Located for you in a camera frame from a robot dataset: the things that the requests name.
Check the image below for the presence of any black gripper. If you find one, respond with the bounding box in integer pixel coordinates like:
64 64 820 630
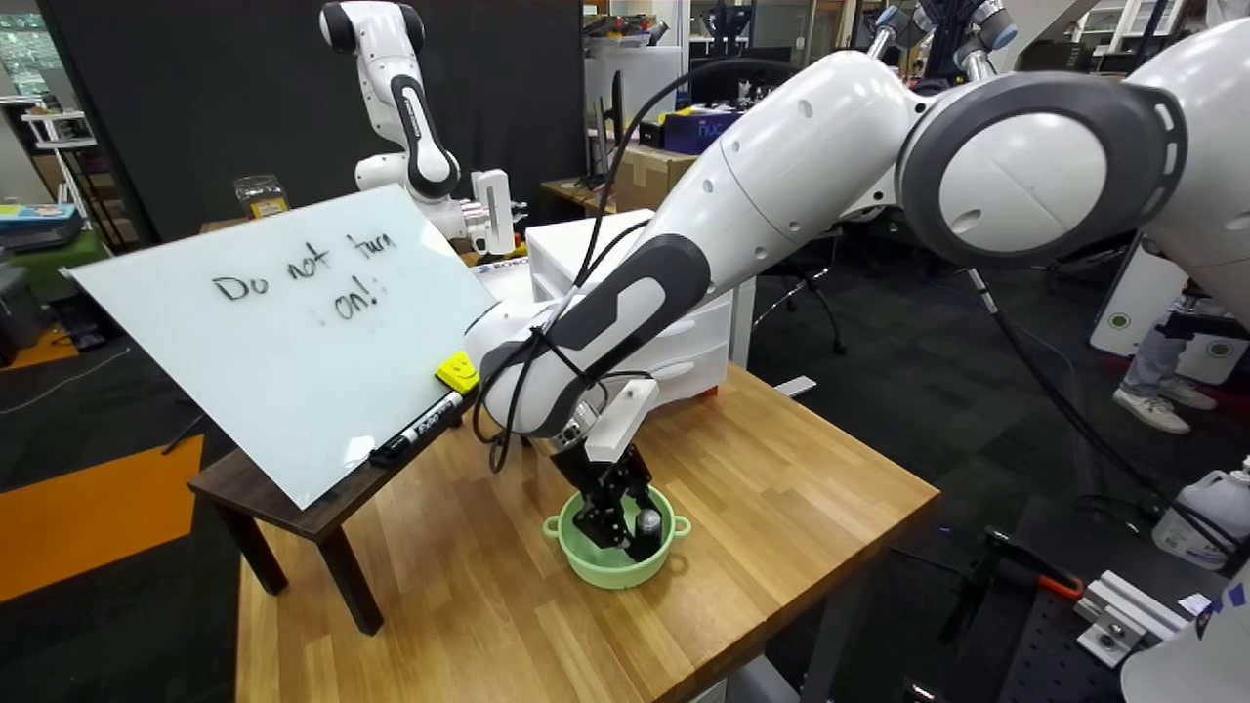
556 445 662 548

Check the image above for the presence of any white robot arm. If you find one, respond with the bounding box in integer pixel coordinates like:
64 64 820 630
469 17 1250 557

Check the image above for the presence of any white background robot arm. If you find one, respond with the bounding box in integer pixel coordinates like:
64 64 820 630
315 0 517 259

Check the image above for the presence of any green plastic bowl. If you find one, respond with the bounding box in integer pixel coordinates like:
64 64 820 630
544 487 693 589

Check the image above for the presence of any white plastic drawer unit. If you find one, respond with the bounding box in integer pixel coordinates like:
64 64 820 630
527 210 758 408

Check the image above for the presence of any black marker pen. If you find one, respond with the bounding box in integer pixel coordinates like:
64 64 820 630
366 391 464 468

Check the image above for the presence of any yellow eraser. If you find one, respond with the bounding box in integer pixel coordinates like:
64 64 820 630
436 350 481 395

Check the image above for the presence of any whiteboard with writing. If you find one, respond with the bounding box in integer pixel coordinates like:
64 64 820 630
73 186 495 507

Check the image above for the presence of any small dark wooden table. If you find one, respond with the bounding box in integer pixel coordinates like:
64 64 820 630
193 358 486 638

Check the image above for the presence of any white plastic jug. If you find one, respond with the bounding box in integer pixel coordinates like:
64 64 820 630
1151 464 1250 569

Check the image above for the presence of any orange handled clamp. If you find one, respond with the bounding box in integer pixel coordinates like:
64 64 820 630
984 531 1087 600

